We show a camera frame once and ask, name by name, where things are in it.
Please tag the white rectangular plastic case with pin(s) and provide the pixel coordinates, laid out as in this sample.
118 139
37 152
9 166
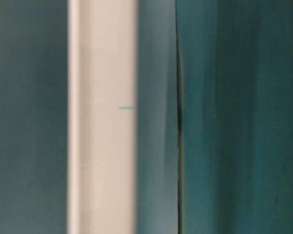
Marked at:
102 42

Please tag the teal table cloth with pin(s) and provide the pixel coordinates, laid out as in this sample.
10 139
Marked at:
214 117

